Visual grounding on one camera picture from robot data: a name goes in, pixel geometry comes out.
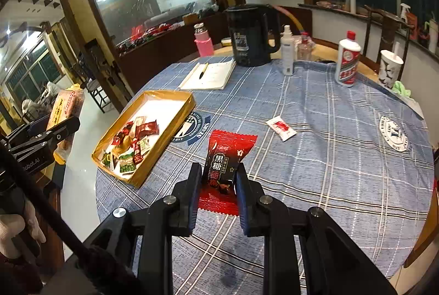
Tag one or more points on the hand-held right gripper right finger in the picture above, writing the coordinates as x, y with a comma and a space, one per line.
241, 202

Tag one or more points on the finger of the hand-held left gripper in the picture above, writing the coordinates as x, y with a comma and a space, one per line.
65, 130
37, 126

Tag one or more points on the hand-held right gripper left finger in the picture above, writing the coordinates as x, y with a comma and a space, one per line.
192, 199

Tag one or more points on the yellow cake packet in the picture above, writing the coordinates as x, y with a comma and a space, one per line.
67, 103

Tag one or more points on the red candy packet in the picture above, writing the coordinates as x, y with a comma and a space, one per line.
223, 158
138, 154
149, 127
120, 137

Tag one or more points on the small green snack packet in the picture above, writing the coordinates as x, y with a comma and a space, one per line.
108, 158

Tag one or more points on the green pea snack packet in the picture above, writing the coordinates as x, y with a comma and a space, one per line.
126, 163

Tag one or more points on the yellow cardboard tray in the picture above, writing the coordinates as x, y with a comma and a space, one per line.
164, 110

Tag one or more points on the person's left hand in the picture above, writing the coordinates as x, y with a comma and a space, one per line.
10, 233

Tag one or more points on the wooden stool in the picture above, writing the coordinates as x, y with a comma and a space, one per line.
97, 96

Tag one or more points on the white and red sachet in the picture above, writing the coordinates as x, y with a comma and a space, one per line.
281, 128

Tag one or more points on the blue plaid tablecloth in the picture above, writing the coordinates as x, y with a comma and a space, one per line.
325, 171

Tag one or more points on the open notebook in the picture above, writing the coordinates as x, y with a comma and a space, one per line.
216, 75

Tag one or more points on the pink water bottle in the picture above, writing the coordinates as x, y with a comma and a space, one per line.
204, 46

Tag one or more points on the black electric kettle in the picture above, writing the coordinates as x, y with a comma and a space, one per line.
250, 38

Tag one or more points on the clear glass bottle red cap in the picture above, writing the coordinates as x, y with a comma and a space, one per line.
305, 48

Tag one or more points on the white liquor bottle red label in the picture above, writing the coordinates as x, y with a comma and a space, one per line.
347, 65

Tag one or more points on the green cloth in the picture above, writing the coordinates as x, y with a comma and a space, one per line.
401, 88

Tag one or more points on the white patterned paper cup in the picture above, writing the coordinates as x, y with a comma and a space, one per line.
389, 70

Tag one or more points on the dark wooden chair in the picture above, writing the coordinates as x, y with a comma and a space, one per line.
387, 27

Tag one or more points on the white trigger spray bottle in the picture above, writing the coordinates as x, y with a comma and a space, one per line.
404, 12

